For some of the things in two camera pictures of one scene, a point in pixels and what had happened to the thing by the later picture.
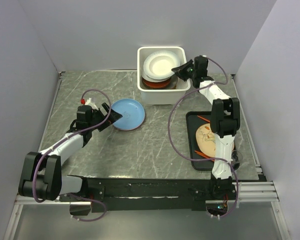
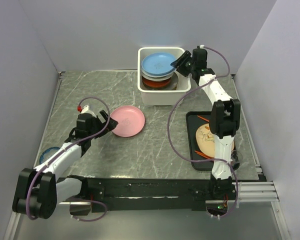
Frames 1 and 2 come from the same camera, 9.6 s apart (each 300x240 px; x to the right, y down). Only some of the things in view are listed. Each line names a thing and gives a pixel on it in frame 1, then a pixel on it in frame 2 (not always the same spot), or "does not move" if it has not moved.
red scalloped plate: [151, 85] does not move
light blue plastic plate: [133, 114] to [158, 63]
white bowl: [153, 80] does not move
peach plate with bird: [205, 139] does not move
